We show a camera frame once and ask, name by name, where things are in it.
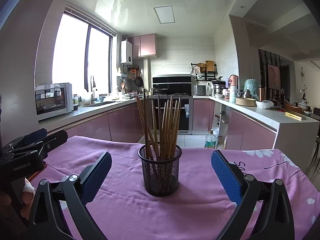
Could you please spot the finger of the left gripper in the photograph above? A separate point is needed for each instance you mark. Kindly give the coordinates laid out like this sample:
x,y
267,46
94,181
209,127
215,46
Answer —
x,y
27,140
49,143

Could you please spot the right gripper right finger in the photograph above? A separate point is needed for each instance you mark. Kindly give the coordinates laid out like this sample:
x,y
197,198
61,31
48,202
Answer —
x,y
275,220

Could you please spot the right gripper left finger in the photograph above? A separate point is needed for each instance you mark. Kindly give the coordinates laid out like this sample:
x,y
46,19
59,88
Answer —
x,y
47,221

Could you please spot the lone wooden chopstick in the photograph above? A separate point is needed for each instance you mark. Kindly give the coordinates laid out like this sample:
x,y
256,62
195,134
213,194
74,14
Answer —
x,y
149,140

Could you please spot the black mesh cup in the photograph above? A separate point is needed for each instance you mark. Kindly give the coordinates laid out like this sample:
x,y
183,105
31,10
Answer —
x,y
160,176

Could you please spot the kitchen window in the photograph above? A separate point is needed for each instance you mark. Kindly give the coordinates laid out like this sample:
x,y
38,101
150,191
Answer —
x,y
82,56

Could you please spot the person's left hand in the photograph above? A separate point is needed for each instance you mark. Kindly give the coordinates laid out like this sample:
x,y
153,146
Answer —
x,y
27,195

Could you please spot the white microwave oven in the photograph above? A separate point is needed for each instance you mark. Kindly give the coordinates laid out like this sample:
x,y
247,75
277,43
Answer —
x,y
53,100

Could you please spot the pink floral tablecloth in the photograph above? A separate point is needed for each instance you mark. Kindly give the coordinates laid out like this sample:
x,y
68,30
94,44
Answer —
x,y
197,210

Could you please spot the pink base cabinets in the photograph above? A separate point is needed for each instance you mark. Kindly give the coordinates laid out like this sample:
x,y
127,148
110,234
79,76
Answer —
x,y
122,124

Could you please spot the oil bottle on floor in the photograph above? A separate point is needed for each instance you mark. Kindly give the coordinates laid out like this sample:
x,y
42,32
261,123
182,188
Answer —
x,y
210,140

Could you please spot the white water heater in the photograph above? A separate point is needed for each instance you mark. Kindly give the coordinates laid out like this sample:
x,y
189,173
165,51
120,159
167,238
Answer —
x,y
126,52

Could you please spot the black range hood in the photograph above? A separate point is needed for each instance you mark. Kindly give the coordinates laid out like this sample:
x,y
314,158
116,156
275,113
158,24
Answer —
x,y
172,85

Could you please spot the pink thermos jug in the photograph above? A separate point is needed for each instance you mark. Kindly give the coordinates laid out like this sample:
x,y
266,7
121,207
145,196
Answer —
x,y
233,80

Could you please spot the pink wall cabinet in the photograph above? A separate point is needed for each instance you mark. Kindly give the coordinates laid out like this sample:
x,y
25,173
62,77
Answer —
x,y
144,46

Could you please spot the black wall rack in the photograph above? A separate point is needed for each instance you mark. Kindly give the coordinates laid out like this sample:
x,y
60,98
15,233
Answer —
x,y
204,71

